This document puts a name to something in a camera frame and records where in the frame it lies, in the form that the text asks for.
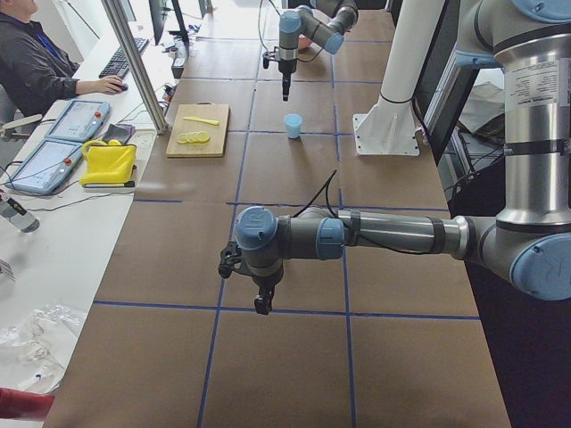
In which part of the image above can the bamboo cutting board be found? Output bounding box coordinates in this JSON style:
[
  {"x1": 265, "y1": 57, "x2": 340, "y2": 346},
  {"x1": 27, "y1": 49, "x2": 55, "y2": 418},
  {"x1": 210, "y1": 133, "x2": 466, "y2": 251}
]
[{"x1": 166, "y1": 103, "x2": 229, "y2": 158}]

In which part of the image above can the yellow bag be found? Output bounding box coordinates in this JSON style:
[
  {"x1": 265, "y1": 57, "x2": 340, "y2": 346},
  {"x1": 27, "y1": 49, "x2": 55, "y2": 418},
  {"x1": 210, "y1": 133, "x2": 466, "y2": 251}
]
[{"x1": 79, "y1": 139, "x2": 137, "y2": 188}]

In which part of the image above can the teach pendant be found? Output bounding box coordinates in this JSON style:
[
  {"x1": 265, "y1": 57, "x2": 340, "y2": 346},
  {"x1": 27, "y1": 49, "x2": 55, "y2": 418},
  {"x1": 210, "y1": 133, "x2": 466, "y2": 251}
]
[
  {"x1": 6, "y1": 138, "x2": 82, "y2": 195},
  {"x1": 46, "y1": 99, "x2": 111, "y2": 143}
]

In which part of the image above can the aluminium frame post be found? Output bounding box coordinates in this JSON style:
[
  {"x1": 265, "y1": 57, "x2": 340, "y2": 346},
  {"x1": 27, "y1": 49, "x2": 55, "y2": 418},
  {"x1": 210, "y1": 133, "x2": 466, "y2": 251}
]
[{"x1": 102, "y1": 0, "x2": 168, "y2": 135}]

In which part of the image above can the light blue cup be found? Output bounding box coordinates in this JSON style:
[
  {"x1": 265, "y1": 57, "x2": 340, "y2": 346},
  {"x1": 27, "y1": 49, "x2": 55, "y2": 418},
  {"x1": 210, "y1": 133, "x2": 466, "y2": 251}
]
[{"x1": 284, "y1": 113, "x2": 303, "y2": 139}]

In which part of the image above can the seated person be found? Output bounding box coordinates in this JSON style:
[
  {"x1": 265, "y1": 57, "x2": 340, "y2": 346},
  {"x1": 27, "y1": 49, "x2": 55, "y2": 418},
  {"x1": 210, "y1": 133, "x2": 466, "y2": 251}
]
[{"x1": 0, "y1": 0, "x2": 128, "y2": 130}]

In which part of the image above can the teach pendant near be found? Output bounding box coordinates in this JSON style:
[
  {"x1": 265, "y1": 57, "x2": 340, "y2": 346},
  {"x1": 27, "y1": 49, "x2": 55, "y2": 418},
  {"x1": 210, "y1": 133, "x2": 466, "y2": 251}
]
[{"x1": 6, "y1": 138, "x2": 82, "y2": 195}]

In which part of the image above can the clear plastic bag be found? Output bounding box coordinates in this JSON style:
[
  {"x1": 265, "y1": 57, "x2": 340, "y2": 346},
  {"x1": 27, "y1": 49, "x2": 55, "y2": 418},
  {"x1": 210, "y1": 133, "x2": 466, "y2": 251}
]
[{"x1": 1, "y1": 302, "x2": 87, "y2": 393}]

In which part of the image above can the yellow plastic knife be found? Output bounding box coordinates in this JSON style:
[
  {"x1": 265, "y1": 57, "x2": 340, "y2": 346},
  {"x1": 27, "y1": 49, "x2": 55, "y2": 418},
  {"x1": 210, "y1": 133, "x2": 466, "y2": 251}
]
[{"x1": 183, "y1": 116, "x2": 220, "y2": 126}]

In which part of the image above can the pink bowl of ice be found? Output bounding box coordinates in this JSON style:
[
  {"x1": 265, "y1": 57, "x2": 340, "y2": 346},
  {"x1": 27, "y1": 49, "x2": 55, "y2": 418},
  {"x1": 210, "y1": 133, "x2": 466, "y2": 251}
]
[{"x1": 298, "y1": 36, "x2": 312, "y2": 53}]

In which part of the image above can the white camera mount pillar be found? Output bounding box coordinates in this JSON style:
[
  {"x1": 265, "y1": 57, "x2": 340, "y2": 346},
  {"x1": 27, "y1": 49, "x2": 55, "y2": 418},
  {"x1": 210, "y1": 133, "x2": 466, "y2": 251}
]
[{"x1": 353, "y1": 0, "x2": 445, "y2": 156}]

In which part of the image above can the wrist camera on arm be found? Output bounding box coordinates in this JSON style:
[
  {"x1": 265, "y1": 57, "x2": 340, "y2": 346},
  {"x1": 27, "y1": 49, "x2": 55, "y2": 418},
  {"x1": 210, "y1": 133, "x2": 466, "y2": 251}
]
[
  {"x1": 218, "y1": 241, "x2": 252, "y2": 279},
  {"x1": 262, "y1": 47, "x2": 280, "y2": 70}
]

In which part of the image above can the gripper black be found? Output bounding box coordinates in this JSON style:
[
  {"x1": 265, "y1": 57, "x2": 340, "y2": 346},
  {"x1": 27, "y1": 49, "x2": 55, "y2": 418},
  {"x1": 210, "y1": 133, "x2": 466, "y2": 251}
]
[
  {"x1": 279, "y1": 59, "x2": 295, "y2": 102},
  {"x1": 252, "y1": 274, "x2": 279, "y2": 316}
]

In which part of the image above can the teach pendant far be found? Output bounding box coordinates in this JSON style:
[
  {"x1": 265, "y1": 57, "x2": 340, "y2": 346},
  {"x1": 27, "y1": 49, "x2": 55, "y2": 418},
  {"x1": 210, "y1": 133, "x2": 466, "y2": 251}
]
[{"x1": 46, "y1": 99, "x2": 111, "y2": 143}]

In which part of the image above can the person hand on mouse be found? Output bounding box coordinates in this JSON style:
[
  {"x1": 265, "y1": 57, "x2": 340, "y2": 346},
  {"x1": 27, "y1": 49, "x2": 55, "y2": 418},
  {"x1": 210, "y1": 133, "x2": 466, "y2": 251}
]
[{"x1": 94, "y1": 76, "x2": 124, "y2": 94}]

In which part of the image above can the water bottle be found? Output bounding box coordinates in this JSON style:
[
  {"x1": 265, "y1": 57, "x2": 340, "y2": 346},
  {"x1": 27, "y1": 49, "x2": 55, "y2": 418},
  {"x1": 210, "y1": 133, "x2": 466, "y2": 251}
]
[{"x1": 1, "y1": 192, "x2": 40, "y2": 233}]

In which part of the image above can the black keyboard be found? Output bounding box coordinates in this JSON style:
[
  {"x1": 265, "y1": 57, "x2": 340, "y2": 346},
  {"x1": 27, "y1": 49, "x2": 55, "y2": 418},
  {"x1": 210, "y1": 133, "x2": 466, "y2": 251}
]
[{"x1": 99, "y1": 37, "x2": 149, "y2": 78}]

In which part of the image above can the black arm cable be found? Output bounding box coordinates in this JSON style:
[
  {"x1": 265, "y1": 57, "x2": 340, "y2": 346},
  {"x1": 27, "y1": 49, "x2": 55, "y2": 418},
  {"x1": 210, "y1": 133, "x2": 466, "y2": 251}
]
[{"x1": 294, "y1": 168, "x2": 429, "y2": 256}]

